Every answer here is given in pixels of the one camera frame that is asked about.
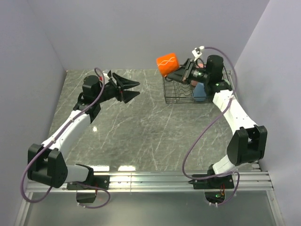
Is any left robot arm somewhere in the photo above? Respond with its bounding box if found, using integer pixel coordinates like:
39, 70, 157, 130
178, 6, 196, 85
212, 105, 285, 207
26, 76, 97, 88
27, 72, 140, 189

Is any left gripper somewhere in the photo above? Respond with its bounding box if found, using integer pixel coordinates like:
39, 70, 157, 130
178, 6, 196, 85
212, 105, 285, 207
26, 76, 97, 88
95, 73, 140, 104

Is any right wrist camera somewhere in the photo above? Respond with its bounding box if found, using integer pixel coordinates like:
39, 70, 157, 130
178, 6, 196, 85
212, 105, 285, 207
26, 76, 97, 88
192, 46, 205, 61

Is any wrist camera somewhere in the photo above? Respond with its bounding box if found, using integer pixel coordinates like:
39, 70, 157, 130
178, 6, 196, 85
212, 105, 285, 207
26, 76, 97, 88
192, 46, 205, 61
99, 70, 112, 84

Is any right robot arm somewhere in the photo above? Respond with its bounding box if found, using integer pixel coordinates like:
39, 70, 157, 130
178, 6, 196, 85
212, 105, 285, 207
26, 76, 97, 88
157, 53, 268, 188

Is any blue plastic cup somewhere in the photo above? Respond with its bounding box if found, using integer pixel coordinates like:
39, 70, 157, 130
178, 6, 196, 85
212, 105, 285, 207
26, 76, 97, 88
192, 82, 206, 102

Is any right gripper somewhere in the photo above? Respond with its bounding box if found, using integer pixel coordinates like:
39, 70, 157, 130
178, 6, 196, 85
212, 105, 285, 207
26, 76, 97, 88
166, 58, 210, 85

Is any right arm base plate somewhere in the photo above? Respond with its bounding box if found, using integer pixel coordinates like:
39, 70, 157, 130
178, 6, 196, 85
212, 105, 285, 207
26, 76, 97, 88
189, 175, 235, 206

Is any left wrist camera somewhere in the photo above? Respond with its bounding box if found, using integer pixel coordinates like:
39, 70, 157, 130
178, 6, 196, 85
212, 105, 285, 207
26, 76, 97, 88
99, 70, 112, 84

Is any orange glass mug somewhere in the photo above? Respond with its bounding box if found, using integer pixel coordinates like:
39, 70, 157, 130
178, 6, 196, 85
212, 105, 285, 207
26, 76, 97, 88
156, 53, 180, 77

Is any aluminium mounting rail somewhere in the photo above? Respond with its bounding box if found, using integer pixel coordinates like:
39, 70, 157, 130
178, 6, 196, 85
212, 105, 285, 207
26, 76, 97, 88
25, 170, 275, 194

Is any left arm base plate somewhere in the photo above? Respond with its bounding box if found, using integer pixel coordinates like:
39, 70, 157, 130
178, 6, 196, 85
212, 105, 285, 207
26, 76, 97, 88
66, 175, 111, 204

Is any salmon pink plastic cup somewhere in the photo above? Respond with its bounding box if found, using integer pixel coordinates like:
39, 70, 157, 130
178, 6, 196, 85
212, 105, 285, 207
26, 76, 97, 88
190, 64, 206, 87

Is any black wire dish rack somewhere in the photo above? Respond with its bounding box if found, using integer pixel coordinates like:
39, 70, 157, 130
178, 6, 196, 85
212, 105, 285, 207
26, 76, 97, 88
163, 66, 232, 103

